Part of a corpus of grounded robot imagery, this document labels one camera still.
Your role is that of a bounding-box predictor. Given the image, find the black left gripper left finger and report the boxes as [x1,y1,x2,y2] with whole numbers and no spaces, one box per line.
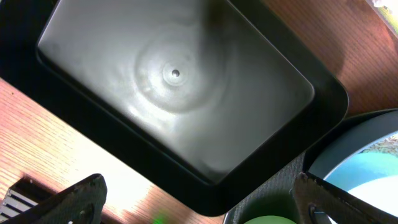
[3,174,107,224]

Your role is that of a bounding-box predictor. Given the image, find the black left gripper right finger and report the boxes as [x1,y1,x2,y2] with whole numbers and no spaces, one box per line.
[292,172,397,224]

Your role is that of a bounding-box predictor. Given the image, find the teal green bowl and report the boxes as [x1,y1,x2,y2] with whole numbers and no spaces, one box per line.
[244,215,296,224]

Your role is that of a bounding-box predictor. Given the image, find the light blue small bowl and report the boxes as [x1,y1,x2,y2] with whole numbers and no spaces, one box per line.
[325,152,397,216]

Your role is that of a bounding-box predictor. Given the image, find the clear plastic waste bin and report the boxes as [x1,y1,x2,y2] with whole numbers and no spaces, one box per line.
[366,0,398,37]

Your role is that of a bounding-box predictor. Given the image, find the round black serving tray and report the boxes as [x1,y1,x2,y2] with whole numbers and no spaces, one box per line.
[223,108,398,224]

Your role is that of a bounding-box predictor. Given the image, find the dark blue plate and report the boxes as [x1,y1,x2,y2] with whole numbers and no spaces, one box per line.
[305,109,397,178]

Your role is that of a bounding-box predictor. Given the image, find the spilled rice grains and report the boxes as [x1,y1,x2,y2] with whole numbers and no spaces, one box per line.
[363,134,398,157]

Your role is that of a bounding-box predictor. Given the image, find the black rectangular tray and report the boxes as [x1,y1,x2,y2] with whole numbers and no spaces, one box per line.
[1,0,349,217]

